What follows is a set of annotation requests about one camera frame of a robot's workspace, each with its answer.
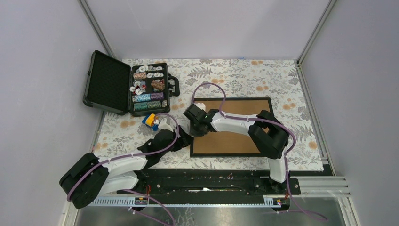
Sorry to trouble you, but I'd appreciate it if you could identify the black picture frame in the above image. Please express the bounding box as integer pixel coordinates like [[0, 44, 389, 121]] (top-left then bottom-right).
[[190, 97, 275, 158]]

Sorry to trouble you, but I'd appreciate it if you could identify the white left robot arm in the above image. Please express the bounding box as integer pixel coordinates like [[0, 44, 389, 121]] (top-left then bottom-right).
[[59, 114, 192, 209]]

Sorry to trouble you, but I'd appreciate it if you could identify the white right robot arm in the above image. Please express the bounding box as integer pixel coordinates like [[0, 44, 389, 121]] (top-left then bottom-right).
[[184, 104, 293, 194]]

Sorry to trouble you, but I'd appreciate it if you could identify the orange blue toy block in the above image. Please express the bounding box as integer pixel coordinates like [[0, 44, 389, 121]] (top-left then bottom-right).
[[142, 113, 160, 131]]

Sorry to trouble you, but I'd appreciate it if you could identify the black poker chip case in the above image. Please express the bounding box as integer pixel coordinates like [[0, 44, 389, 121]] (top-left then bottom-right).
[[83, 50, 180, 117]]

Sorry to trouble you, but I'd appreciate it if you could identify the floral table cloth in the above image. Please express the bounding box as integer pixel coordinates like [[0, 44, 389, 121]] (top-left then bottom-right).
[[93, 59, 323, 171]]

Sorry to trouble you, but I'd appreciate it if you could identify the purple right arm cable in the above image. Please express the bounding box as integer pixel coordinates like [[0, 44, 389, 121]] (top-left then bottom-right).
[[191, 82, 328, 223]]

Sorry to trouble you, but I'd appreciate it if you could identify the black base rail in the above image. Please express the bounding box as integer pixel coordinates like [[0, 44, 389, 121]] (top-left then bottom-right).
[[132, 169, 301, 204]]

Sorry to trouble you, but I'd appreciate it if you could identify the left aluminium corner post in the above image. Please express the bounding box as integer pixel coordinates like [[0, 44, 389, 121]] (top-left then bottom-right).
[[77, 0, 117, 58]]

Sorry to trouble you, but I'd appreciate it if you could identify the aluminium corner post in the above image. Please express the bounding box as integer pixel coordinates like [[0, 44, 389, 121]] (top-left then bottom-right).
[[77, 0, 117, 58], [296, 0, 338, 66]]

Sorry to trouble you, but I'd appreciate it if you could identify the right aluminium corner post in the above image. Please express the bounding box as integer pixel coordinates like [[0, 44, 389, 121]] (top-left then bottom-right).
[[296, 0, 338, 66]]

